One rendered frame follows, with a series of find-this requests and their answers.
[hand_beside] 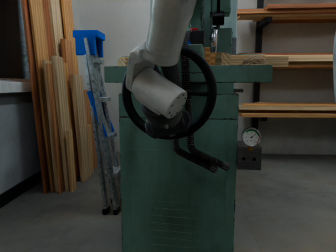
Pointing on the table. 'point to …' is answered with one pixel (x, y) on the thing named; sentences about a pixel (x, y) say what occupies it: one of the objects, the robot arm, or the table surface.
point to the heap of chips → (255, 59)
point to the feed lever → (218, 16)
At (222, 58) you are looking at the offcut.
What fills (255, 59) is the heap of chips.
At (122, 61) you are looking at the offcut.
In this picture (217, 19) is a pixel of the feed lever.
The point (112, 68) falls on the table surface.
